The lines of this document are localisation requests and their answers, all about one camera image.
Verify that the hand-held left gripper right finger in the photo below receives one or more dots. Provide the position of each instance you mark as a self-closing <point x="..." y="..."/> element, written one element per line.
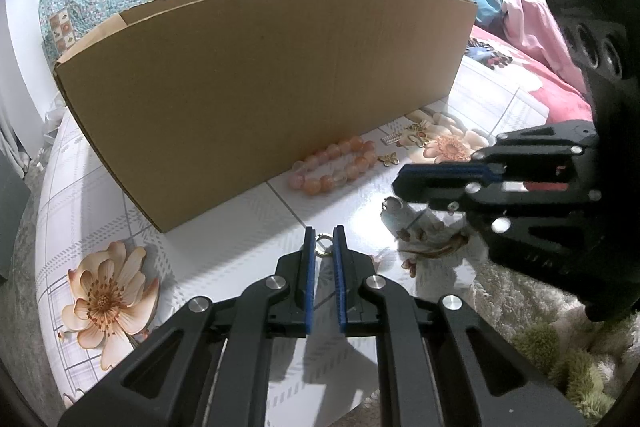
<point x="341" y="287"/>

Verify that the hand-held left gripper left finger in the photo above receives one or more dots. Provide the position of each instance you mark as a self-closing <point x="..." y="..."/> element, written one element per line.
<point x="309" y="287"/>

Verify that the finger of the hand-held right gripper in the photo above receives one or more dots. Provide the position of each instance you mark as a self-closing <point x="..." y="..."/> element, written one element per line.
<point x="450" y="172"/>
<point x="440" y="194"/>

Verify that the gold hoop earring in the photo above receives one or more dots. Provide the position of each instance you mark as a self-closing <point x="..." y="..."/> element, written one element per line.
<point x="324" y="236"/>

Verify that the brown cardboard box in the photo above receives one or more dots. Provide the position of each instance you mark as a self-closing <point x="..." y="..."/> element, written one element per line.
<point x="250" y="97"/>

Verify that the gold flower earring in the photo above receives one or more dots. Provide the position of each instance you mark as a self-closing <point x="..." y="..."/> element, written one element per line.
<point x="389" y="160"/>

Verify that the red floral blanket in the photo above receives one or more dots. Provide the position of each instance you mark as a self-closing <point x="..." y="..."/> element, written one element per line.
<point x="550" y="97"/>

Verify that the pink cloth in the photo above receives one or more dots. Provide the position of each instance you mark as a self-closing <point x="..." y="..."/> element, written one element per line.
<point x="535" y="32"/>

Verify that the white and green fluffy blanket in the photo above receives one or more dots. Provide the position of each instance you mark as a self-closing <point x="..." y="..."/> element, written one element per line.
<point x="550" y="347"/>

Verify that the grey cabinet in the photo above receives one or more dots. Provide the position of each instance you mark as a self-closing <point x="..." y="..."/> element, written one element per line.
<point x="12" y="217"/>

